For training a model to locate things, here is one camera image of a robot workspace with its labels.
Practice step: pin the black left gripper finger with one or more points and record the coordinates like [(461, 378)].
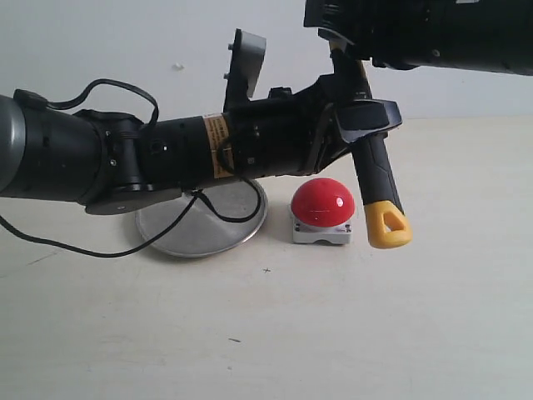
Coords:
[(326, 143), (365, 117)]

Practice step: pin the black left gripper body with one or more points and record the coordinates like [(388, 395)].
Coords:
[(272, 136)]

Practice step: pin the yellow black claw hammer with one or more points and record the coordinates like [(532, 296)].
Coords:
[(386, 223)]

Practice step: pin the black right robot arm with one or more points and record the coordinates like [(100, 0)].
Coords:
[(486, 36)]

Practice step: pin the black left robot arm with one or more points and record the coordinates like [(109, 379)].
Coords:
[(112, 162)]

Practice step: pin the red dome push button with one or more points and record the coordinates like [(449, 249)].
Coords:
[(322, 210)]

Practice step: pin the round metal plate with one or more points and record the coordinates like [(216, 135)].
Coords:
[(240, 211)]

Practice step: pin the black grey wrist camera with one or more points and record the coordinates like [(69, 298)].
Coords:
[(248, 53)]

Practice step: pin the small white wall plug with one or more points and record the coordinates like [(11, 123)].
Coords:
[(178, 66)]

